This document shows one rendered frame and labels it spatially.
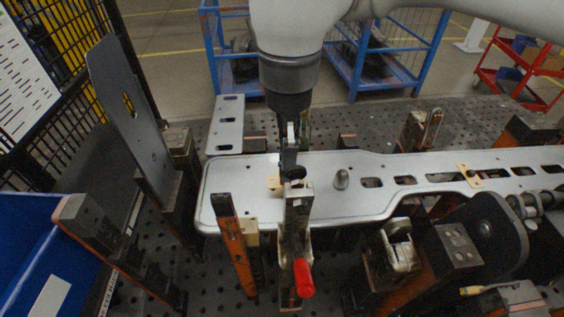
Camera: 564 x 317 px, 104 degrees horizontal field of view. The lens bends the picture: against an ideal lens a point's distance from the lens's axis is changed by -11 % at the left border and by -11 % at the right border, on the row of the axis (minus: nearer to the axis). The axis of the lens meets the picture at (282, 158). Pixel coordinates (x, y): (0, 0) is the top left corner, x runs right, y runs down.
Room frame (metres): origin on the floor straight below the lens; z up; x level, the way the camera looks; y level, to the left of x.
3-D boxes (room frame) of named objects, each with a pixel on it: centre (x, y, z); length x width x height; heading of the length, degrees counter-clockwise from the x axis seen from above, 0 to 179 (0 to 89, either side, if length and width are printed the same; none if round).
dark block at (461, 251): (0.15, -0.27, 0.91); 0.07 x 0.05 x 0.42; 4
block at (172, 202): (0.34, 0.25, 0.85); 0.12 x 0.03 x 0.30; 4
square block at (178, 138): (0.46, 0.27, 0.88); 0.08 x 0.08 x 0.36; 4
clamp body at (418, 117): (0.55, -0.40, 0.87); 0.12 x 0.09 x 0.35; 4
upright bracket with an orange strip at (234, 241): (0.18, 0.08, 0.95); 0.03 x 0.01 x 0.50; 94
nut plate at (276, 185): (0.35, -0.01, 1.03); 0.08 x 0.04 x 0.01; 94
